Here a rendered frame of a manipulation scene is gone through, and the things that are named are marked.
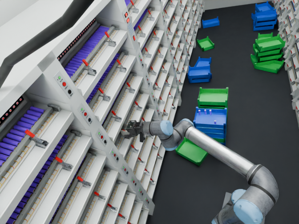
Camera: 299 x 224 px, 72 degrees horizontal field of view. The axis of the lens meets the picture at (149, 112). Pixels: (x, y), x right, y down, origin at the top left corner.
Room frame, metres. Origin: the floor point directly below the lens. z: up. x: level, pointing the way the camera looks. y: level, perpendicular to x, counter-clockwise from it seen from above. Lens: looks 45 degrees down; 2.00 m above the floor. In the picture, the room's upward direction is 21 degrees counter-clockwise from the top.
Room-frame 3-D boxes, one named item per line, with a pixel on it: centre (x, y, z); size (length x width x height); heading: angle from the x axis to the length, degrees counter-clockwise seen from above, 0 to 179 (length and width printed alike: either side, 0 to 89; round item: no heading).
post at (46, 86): (0.82, 0.38, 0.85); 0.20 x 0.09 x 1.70; 59
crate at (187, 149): (1.20, -0.28, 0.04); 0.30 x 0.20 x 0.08; 34
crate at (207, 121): (1.29, -0.55, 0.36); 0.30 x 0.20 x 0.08; 58
